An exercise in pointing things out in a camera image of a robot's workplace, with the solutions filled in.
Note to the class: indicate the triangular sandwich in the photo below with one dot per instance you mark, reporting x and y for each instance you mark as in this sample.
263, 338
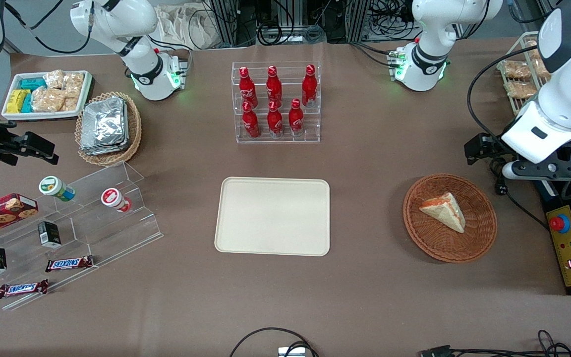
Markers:
446, 210

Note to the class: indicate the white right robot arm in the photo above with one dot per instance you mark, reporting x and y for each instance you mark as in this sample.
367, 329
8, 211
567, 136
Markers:
117, 20

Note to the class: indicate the white rectangular snack tray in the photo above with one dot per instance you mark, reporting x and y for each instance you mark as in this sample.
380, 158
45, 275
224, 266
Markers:
37, 115

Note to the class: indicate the oval light wicker basket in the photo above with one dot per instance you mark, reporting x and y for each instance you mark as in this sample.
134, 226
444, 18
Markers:
117, 157

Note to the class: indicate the round brown wicker basket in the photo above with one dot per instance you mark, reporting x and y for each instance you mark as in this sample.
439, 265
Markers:
439, 243

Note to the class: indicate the cream plastic tray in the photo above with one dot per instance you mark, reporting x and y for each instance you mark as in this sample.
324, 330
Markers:
273, 215

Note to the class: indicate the teal snack packet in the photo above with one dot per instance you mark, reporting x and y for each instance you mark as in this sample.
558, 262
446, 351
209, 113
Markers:
27, 104
31, 84

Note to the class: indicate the green lid yogurt cup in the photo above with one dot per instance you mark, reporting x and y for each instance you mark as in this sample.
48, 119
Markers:
51, 186

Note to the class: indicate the clear bag of crackers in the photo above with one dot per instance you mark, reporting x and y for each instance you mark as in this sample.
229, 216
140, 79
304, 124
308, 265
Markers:
73, 84
53, 79
47, 99
71, 104

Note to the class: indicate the yellow snack packet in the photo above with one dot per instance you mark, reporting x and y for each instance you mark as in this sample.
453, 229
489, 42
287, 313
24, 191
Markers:
16, 100

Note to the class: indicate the silver foil pack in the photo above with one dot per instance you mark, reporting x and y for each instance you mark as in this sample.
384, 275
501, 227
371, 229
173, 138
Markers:
104, 150
102, 121

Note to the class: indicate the bagged bread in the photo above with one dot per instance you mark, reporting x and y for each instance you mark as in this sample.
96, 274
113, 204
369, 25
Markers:
516, 69
519, 89
538, 64

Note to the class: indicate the red tartan cookie box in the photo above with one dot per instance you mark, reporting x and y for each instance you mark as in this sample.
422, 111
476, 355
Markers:
3, 210

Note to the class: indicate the black box with barcode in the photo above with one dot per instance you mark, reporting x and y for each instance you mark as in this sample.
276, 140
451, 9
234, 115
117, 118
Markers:
49, 234

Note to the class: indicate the red lid yogurt cup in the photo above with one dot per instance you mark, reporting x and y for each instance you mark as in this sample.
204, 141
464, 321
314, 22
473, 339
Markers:
112, 197

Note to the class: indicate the clear acrylic stepped shelf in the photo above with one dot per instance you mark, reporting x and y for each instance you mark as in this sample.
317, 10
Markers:
117, 233

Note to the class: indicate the Snickers chocolate bar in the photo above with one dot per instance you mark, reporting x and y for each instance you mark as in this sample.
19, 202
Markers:
22, 288
69, 264

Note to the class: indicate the clear acrylic bottle rack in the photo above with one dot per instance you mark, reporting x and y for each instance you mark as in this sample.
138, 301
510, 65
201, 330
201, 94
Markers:
310, 134

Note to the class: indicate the red cola bottle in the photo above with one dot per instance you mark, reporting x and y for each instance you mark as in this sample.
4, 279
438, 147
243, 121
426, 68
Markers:
309, 84
274, 119
247, 85
251, 120
296, 117
274, 84

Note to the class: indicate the beige cloth bag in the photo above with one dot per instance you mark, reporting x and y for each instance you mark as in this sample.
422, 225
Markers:
186, 27

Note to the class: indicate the aluminium equipment rack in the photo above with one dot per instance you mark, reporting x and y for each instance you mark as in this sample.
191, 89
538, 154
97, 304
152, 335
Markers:
226, 20

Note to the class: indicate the small silver device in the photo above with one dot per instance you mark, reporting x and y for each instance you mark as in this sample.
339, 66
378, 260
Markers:
291, 352

